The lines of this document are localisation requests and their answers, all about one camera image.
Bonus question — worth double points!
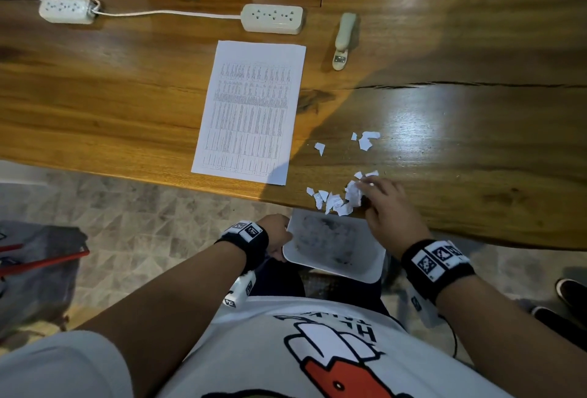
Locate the printed paper sheet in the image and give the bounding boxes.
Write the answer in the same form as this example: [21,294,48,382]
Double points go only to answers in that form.
[191,40,307,186]

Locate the white power strip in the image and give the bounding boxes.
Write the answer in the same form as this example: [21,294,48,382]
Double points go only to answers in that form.
[240,3,305,35]
[39,0,101,25]

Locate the grey bag with red straps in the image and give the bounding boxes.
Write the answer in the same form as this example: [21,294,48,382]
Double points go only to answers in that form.
[0,220,90,341]

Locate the white power cable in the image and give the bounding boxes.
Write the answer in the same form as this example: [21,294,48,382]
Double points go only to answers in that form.
[91,0,244,20]

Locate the person's right forearm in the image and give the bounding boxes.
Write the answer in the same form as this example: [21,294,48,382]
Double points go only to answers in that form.
[435,274,587,398]

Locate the person's right hand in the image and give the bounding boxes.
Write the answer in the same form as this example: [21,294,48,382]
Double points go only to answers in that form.
[356,176,433,255]

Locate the person's left forearm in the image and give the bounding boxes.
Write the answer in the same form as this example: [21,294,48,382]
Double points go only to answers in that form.
[76,242,249,398]

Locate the white paper piece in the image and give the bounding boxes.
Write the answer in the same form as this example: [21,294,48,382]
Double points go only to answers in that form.
[344,180,364,207]

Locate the person's left hand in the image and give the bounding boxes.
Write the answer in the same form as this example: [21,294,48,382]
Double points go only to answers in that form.
[256,214,294,263]

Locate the black marker wristband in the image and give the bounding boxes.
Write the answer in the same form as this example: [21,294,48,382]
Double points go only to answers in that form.
[401,239,477,306]
[215,220,270,275]

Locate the scattered torn paper scraps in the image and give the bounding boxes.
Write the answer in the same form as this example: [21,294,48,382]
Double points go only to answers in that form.
[306,131,381,217]

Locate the black shoe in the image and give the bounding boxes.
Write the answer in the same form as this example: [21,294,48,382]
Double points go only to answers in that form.
[555,278,587,320]
[531,306,587,352]

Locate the white printed t-shirt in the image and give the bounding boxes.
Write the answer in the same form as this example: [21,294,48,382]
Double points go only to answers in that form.
[0,296,516,398]

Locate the cream stapler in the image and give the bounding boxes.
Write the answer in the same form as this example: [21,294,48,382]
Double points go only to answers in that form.
[331,12,358,71]

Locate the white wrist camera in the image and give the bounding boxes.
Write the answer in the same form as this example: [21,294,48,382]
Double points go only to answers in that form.
[405,285,445,330]
[223,270,257,309]

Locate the dark trousers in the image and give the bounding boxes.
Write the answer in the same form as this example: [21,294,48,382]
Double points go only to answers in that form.
[250,257,391,317]

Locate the thin black cable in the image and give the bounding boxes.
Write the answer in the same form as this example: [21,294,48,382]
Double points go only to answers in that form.
[438,313,459,359]

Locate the white plastic tray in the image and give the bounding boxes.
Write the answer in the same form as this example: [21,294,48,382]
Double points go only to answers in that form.
[282,208,387,285]

